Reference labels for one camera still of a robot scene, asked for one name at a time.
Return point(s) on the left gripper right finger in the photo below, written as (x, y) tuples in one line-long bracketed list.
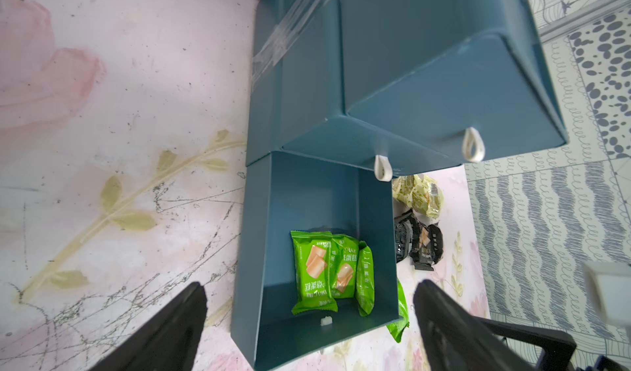
[(455, 340)]

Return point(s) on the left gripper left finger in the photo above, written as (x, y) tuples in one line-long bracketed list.
[(169, 341)]

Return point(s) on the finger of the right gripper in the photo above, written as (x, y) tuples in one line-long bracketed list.
[(557, 346)]

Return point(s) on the bright green packet four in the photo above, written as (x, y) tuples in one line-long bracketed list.
[(397, 328)]

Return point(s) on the black cookie packet two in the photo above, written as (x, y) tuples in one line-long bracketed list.
[(427, 248)]

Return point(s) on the black cookie packet one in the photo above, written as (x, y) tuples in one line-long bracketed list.
[(406, 229)]

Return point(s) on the bright green packet two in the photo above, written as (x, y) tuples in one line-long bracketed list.
[(343, 266)]

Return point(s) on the green cookie packet one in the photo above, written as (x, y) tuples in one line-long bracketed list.
[(403, 190)]

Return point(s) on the bright green packet one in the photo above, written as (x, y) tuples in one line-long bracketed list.
[(312, 261)]

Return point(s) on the teal bottom drawer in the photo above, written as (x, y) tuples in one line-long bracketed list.
[(285, 193)]

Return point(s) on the teal drawer cabinet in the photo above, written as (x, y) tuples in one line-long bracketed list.
[(428, 84)]

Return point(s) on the bright green packet three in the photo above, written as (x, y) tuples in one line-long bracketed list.
[(365, 282)]

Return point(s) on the green cookie packet two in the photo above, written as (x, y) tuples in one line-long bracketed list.
[(430, 198)]

